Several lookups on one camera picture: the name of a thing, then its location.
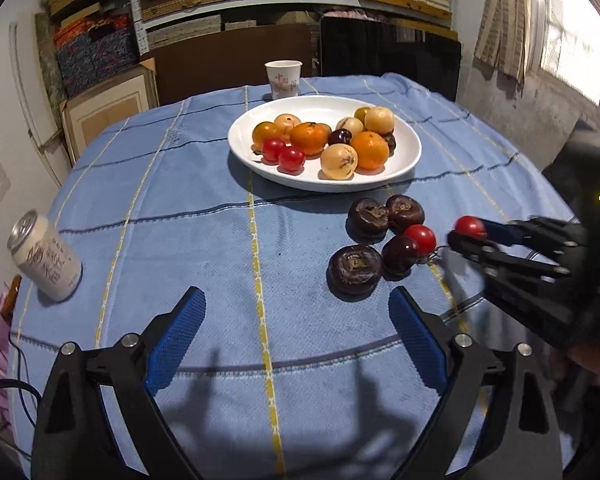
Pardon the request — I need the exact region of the white metal shelf rack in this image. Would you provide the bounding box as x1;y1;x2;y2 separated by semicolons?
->
127;0;456;56

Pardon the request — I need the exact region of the window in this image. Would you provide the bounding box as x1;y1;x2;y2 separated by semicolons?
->
535;0;600;126

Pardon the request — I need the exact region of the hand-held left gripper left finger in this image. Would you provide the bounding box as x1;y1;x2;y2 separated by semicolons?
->
30;286;207;480

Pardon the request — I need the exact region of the red cherry tomato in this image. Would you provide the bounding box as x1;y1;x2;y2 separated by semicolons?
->
261;138;287;163
404;224;438;256
454;215;487;240
278;147;307;175

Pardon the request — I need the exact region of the white plate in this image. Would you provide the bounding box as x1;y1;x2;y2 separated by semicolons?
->
228;95;423;193

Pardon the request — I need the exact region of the brown board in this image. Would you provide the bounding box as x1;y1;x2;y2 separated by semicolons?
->
145;25;321;106

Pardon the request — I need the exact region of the large tan speckled apple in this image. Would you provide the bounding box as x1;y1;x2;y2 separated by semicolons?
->
320;143;359;180

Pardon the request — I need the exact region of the black jacket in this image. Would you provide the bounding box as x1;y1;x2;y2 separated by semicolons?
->
542;119;600;186

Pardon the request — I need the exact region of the wooden chair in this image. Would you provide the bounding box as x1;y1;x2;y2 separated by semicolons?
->
2;275;23;321

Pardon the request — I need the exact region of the wooden picture frame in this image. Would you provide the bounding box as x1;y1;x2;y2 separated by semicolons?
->
60;57;160;161

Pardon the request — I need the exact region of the white drink can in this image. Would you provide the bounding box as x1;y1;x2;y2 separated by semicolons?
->
7;210;83;303

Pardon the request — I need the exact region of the dark brown water chestnut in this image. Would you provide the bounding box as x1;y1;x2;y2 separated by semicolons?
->
385;194;426;233
347;198;391;238
327;244;384;297

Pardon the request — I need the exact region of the stack of dark patterned boxes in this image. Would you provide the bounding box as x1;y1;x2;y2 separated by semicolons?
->
55;15;141;98

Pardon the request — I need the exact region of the small yellow orange fruit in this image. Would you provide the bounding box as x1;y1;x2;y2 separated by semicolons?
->
252;121;283;153

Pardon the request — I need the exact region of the blue striped tablecloth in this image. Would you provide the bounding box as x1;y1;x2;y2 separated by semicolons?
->
7;72;581;480

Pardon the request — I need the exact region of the beige checked curtain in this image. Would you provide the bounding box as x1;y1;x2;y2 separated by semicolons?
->
474;0;531;88

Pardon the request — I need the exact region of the orange tangerine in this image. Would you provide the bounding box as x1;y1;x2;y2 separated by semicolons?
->
289;122;331;157
350;131;390;171

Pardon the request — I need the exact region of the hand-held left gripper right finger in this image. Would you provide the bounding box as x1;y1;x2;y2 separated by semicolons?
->
388;286;565;480

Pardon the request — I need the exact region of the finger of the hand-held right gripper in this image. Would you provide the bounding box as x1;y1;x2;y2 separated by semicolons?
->
447;232;568;286
480;217;588;263

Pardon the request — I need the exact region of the white paper cup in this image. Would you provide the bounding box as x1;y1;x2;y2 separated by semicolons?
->
265;60;303;101

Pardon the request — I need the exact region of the black cable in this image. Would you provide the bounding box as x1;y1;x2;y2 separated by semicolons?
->
0;335;43;461

